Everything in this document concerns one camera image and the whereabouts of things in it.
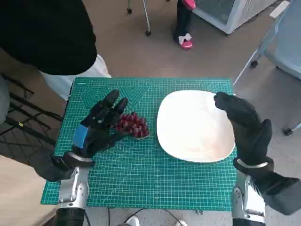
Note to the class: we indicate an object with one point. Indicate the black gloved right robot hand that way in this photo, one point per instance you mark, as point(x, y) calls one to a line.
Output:
point(249, 127)

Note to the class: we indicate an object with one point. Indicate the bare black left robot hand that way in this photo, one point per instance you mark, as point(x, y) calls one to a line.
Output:
point(98, 131)

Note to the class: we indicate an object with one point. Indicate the red toy grape bunch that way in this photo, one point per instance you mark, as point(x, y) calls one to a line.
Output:
point(136, 124)

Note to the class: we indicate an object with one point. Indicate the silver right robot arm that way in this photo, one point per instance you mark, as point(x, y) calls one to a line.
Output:
point(244, 200)

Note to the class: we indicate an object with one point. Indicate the white square plate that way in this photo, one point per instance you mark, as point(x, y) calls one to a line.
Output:
point(192, 127)

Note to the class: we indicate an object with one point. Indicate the green cutting mat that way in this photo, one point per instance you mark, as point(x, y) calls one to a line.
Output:
point(150, 179)

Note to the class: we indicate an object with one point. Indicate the grey-blue chair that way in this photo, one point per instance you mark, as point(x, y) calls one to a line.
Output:
point(287, 42)

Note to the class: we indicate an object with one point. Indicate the white rounded foot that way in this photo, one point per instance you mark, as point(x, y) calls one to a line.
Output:
point(132, 221)
point(181, 223)

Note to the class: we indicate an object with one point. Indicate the light wooden desk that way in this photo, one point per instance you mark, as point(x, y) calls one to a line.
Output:
point(14, 193)

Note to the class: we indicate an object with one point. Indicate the person in black top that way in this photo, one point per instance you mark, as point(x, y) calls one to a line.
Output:
point(47, 35)

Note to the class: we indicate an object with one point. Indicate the white cabinet appliance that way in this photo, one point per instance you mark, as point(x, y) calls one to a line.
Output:
point(225, 14)

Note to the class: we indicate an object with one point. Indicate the white paper sheet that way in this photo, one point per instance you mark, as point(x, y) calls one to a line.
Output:
point(279, 9)

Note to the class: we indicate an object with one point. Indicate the person with pink slipper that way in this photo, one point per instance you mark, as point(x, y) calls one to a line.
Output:
point(184, 21)

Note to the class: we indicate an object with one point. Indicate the metal chair leg with caster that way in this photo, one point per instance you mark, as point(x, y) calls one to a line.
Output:
point(147, 16)

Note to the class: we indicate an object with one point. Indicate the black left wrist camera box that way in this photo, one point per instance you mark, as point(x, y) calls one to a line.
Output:
point(50, 167)

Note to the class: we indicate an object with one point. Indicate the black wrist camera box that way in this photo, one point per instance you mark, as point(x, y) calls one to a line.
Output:
point(279, 193)
point(50, 167)

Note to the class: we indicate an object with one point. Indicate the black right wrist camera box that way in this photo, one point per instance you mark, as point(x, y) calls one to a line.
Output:
point(279, 193)

